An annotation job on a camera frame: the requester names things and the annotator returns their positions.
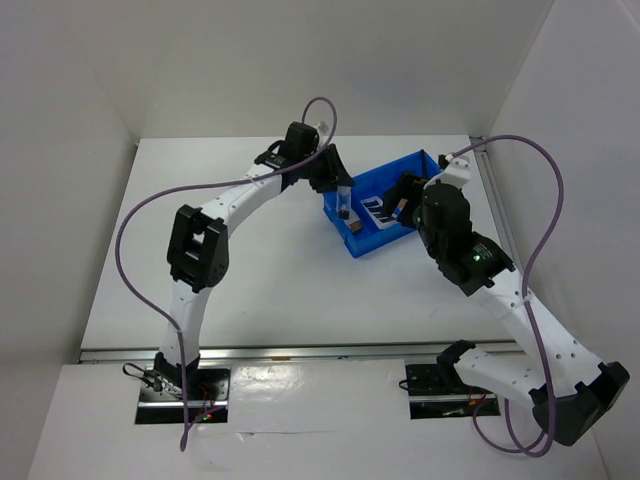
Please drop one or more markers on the clear small tube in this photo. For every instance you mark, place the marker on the clear small tube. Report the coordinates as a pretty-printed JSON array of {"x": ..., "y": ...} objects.
[{"x": 343, "y": 202}]

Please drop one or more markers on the blue plastic divided bin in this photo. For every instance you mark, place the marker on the blue plastic divided bin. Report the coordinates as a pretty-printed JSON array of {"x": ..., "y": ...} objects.
[{"x": 374, "y": 183}]

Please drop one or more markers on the aluminium rail right side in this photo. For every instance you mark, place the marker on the aluminium rail right side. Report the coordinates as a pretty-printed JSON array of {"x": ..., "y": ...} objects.
[{"x": 505, "y": 220}]

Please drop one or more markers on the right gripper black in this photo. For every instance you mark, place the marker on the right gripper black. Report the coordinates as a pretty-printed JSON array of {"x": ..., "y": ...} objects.
[{"x": 398, "y": 191}]

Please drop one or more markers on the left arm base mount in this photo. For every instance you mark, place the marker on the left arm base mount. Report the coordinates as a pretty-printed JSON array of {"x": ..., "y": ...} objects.
[{"x": 160, "y": 402}]

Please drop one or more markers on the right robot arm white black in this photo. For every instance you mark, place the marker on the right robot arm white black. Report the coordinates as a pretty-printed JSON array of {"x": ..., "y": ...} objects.
[{"x": 570, "y": 388}]

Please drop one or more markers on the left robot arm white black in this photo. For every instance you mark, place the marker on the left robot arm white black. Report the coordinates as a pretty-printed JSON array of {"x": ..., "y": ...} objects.
[{"x": 198, "y": 251}]

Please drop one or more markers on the black slim makeup brush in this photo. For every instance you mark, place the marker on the black slim makeup brush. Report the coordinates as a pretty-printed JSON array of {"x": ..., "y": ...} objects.
[{"x": 423, "y": 157}]

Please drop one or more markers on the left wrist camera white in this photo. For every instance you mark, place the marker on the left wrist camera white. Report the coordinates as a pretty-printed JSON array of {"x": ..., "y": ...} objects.
[{"x": 322, "y": 128}]

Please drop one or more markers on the aluminium rail front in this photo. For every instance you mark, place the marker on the aluminium rail front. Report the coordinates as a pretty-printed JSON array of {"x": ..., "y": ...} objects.
[{"x": 230, "y": 355}]

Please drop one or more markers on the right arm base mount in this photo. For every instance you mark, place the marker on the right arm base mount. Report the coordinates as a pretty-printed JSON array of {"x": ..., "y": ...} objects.
[{"x": 430, "y": 397}]

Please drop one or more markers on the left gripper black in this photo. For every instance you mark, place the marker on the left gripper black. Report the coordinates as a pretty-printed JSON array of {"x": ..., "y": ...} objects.
[{"x": 335, "y": 172}]

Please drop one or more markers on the aluminium rail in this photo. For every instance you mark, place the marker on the aluminium rail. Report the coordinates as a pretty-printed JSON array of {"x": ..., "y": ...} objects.
[
  {"x": 230, "y": 355},
  {"x": 505, "y": 220}
]

